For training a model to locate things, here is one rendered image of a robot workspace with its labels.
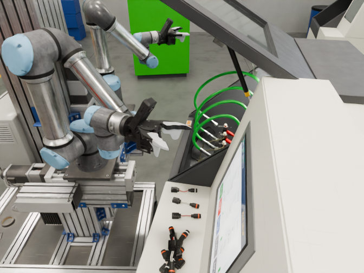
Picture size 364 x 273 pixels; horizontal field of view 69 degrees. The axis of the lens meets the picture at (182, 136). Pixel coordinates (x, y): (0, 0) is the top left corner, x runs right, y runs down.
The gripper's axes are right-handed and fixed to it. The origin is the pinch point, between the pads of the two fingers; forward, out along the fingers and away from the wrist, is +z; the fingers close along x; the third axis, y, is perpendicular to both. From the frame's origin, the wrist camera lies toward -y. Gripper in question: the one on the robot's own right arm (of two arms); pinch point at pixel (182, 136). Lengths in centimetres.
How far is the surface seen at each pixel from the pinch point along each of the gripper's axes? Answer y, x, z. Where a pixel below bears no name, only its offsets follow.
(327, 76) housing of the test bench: -12, -55, 35
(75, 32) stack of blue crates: 68, -449, -515
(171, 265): 45.1, 8.7, 3.7
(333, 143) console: -9.5, 0.1, 37.4
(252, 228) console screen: 4.0, 20.4, 26.6
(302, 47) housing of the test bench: -17, -88, 22
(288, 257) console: -4.7, 32.0, 32.8
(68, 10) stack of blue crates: 17, -441, -520
